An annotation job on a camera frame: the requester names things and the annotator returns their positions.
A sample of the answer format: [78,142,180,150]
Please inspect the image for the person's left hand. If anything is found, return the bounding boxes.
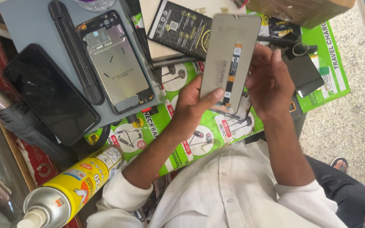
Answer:
[172,74,225,128]

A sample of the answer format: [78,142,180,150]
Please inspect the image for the person's right hand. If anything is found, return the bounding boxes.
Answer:
[245,44,297,122]

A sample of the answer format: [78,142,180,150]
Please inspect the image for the grey phone display panel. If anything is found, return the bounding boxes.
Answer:
[199,14,262,112]

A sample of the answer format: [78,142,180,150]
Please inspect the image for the black and yellow packet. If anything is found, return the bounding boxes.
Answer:
[260,16,302,41]

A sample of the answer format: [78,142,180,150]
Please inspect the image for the black phone back cover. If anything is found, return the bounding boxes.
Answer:
[282,44,325,99]

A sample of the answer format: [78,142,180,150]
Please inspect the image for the brown cardboard box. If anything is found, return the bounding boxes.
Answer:
[245,0,356,30]

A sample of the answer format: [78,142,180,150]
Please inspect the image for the black broken phone screen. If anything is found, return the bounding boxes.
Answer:
[210,91,253,123]

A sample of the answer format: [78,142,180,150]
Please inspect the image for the black battery packet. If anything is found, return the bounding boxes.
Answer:
[146,0,213,61]

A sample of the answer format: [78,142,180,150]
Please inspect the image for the metal tweezers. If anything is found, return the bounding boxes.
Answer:
[152,55,199,69]

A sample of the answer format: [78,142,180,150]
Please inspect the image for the green printed poster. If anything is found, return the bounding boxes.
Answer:
[84,11,351,178]

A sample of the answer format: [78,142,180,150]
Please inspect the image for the sandal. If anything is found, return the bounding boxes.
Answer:
[330,156,349,174]

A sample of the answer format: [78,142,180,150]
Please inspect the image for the white shirt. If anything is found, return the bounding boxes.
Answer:
[86,139,348,228]

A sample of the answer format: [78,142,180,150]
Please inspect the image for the black trousers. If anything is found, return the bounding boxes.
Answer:
[305,155,365,228]

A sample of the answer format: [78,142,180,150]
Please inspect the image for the clear plastic bottle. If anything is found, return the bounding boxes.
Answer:
[72,0,117,13]

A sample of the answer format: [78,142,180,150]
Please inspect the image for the black smartphone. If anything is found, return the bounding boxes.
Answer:
[3,43,101,147]

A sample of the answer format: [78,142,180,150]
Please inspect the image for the yellow spray can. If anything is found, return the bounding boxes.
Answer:
[17,145,125,228]

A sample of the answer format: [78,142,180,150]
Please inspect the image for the grey work mat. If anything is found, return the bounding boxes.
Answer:
[0,0,168,135]

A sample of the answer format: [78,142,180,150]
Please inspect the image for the silver and black heat gun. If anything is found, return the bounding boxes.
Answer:
[0,77,79,169]

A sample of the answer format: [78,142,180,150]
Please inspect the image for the metal ring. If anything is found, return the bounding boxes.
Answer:
[291,42,310,57]

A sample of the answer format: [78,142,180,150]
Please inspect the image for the silver phone middle frame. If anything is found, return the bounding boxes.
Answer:
[76,10,156,115]

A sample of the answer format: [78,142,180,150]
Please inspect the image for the black cable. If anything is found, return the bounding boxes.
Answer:
[87,124,112,153]

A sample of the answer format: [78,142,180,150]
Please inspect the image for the long black tool handle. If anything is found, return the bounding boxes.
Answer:
[48,0,105,106]

